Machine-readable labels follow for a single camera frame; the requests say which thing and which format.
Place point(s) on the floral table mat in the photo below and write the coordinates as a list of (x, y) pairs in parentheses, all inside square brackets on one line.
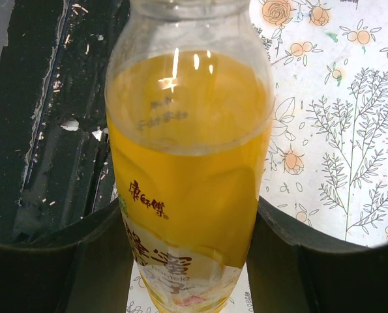
[(328, 153)]

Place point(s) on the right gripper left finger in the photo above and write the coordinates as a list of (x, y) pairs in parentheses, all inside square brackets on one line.
[(85, 267)]

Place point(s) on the yellow juice bottle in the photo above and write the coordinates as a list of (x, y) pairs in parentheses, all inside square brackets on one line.
[(189, 105)]

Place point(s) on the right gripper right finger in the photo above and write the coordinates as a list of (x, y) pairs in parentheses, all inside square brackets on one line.
[(295, 268)]

